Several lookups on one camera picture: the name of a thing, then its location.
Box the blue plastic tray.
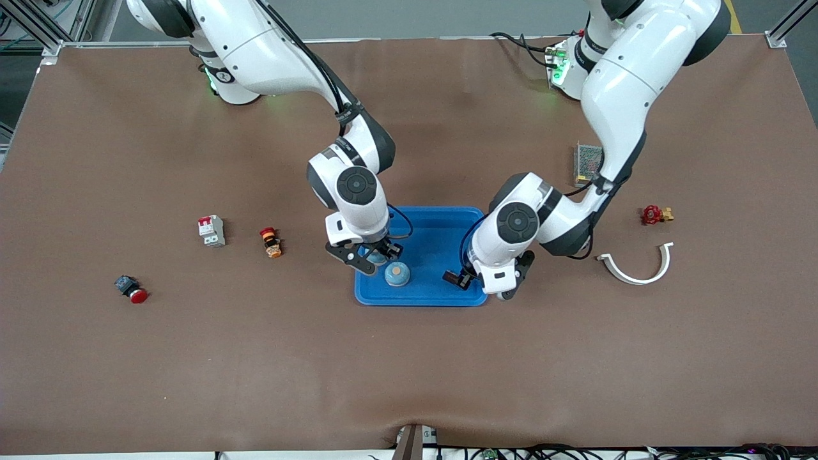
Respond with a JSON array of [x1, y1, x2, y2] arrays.
[[354, 206, 489, 307]]

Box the white curved plastic clamp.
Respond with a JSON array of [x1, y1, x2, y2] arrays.
[[596, 241, 675, 286]]

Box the white red circuit breaker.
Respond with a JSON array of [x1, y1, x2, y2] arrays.
[[197, 215, 226, 249]]

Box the metal mesh power supply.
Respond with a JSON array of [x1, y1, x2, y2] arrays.
[[573, 142, 606, 187]]

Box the red mushroom push button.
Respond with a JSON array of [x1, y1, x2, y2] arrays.
[[114, 275, 150, 305]]

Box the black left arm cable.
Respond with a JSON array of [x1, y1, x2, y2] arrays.
[[459, 172, 615, 275]]

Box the orange emergency stop switch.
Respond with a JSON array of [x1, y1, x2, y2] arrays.
[[259, 226, 283, 259]]

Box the grey metal mount bracket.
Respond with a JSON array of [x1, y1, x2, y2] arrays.
[[391, 424, 439, 460]]

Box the black base power cables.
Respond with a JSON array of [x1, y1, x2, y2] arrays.
[[490, 31, 558, 68]]

